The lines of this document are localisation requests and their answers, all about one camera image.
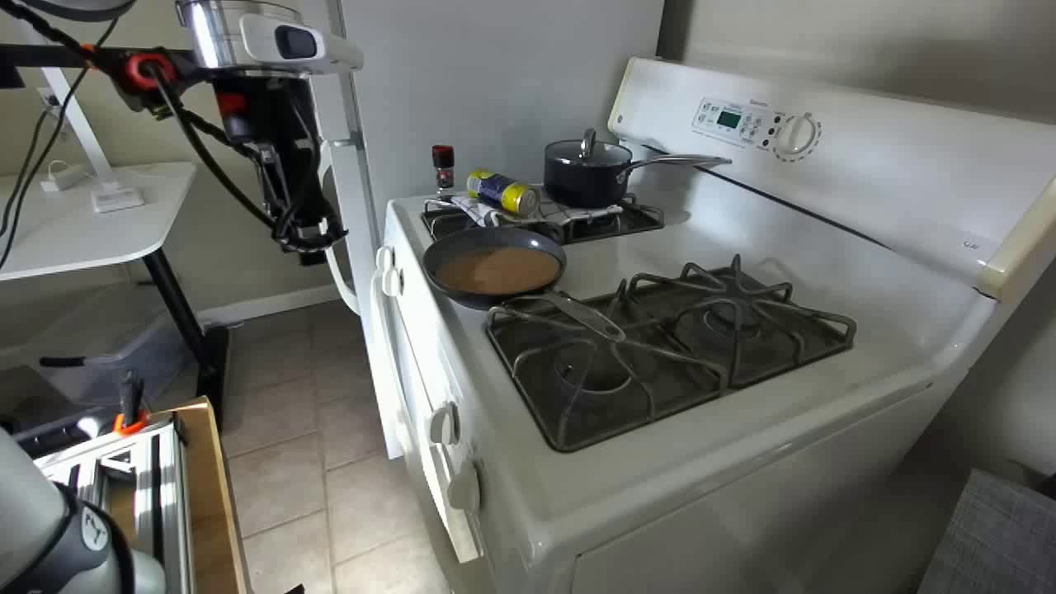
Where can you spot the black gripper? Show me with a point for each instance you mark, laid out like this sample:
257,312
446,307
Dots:
292,182

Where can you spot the blue and yellow can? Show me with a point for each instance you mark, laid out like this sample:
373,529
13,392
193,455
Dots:
498,193

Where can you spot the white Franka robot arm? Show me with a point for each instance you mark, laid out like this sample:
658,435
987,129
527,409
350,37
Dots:
35,515

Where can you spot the white stove knob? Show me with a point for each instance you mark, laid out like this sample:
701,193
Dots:
387,273
444,423

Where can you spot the white checkered towel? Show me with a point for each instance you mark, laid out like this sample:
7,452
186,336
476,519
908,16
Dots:
482,214

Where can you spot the black grate under towel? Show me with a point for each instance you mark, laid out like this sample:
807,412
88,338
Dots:
616,224

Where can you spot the white gas stove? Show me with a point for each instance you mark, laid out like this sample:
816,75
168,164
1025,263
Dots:
771,284

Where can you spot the red-capped spice bottle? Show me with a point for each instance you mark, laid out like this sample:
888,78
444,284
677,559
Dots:
444,169

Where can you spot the grey frying pan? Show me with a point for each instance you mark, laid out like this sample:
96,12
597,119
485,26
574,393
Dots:
496,270

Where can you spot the white stand on desk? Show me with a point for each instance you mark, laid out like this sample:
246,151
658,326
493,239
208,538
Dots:
111,195

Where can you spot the white desk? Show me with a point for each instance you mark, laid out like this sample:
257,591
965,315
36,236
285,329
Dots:
77,227

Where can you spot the clear plastic storage bin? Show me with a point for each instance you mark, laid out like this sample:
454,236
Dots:
100,340

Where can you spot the orange clamp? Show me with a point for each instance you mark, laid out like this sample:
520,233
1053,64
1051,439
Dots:
132,419

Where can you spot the wooden cart board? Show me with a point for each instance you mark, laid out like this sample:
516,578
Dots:
217,497

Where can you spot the dark pot with lid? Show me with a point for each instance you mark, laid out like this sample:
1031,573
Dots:
590,174

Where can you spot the black bare burner grate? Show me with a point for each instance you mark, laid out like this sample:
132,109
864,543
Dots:
662,351

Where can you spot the white oven dial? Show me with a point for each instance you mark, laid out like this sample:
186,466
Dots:
798,133

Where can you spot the grey woven basket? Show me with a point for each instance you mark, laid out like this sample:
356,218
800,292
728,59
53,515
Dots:
993,538

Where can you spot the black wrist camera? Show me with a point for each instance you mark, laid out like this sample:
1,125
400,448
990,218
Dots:
268,107

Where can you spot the aluminium rail frame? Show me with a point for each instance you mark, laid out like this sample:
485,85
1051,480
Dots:
153,508

